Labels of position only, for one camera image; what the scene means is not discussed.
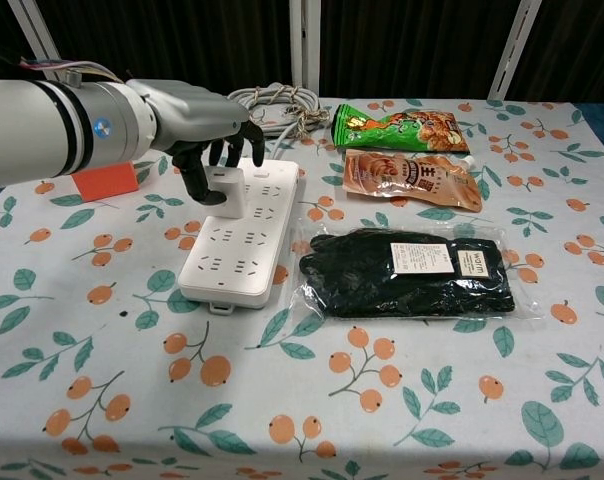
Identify orange cube block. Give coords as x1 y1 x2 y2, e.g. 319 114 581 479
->
72 162 139 203

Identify small white charger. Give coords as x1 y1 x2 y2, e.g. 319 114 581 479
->
204 167 246 220

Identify green snack bag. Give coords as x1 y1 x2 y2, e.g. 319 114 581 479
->
333 103 471 154

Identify black pleated curtain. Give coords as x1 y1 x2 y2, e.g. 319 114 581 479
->
0 0 604 106

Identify white slanted frame post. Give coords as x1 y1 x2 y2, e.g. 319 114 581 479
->
6 0 64 81
486 0 543 101

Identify white power strip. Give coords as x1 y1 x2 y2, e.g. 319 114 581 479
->
177 158 302 316

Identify grey coiled power cable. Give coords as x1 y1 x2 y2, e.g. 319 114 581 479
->
226 83 332 151

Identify brown sauce pouch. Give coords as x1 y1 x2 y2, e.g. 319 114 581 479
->
342 148 484 214

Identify floral tablecloth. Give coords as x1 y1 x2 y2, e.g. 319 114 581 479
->
0 97 604 480

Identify white upright frame post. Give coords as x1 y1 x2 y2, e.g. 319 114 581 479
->
287 0 323 97

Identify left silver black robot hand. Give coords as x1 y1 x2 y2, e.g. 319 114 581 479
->
126 78 264 206

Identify black gloves in plastic bag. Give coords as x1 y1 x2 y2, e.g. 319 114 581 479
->
289 225 546 324

